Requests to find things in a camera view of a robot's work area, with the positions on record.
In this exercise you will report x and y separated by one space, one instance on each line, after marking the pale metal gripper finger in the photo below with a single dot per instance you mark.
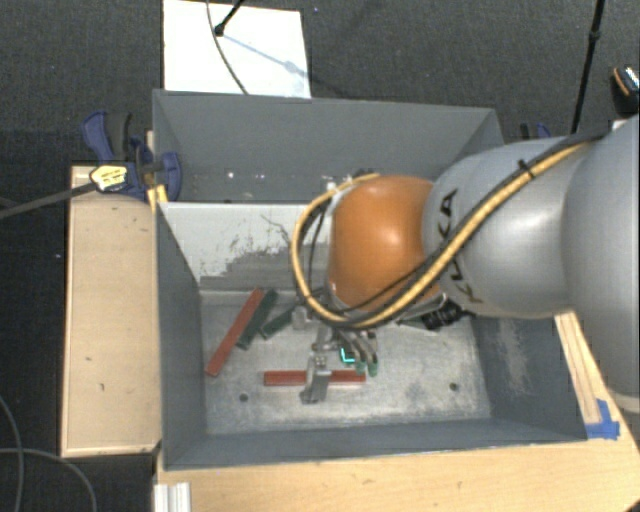
310 387
324 387

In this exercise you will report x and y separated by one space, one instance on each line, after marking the red-brown flat block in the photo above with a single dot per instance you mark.
284 378
235 332

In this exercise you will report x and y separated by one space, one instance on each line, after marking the dark green flat block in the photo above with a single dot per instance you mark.
259 317
277 323

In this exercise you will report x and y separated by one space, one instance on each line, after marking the grey metal bin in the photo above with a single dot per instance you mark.
425 390

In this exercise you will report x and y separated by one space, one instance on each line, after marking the pale wood flat board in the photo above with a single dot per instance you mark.
112 310

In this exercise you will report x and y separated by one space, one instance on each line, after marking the black cylinder on white bracket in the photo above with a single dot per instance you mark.
442 316

